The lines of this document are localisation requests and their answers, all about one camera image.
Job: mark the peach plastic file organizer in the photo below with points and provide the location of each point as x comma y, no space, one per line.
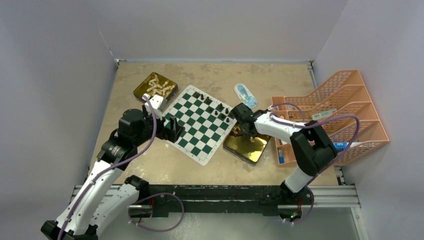
346,91

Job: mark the brown chess pieces pile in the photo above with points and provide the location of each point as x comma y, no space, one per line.
236,132

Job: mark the white chess pieces pile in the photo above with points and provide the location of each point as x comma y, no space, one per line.
158,86

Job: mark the gold tin white pieces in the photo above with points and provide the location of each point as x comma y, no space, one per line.
141,89

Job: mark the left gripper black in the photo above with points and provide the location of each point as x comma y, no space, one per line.
171,134

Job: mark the blue white packaged item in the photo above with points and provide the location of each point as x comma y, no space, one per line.
245,96

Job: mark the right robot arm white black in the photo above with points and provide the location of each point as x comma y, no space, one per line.
312,147

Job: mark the blue box in organizer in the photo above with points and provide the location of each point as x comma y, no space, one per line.
340,146

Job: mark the black metal base frame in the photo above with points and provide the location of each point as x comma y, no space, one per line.
267,200

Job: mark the white label card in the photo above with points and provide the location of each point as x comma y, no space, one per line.
323,115

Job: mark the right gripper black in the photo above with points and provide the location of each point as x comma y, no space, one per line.
247,135

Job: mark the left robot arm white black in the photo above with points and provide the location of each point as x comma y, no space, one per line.
88,214

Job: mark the blue capped tube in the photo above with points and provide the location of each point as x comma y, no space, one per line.
281,159

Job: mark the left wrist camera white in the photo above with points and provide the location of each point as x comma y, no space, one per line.
155,103

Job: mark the green white chess mat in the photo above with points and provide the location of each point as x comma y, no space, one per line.
204,132

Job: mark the gold tin brown pieces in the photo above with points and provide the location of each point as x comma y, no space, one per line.
248,150

